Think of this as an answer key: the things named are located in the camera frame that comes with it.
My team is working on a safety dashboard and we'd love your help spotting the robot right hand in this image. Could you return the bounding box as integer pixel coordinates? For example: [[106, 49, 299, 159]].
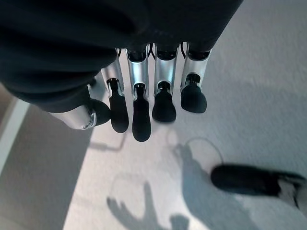
[[0, 0, 245, 142]]

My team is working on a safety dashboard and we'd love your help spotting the robot dark foot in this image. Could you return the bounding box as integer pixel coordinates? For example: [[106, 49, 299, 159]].
[[210, 163, 307, 197]]

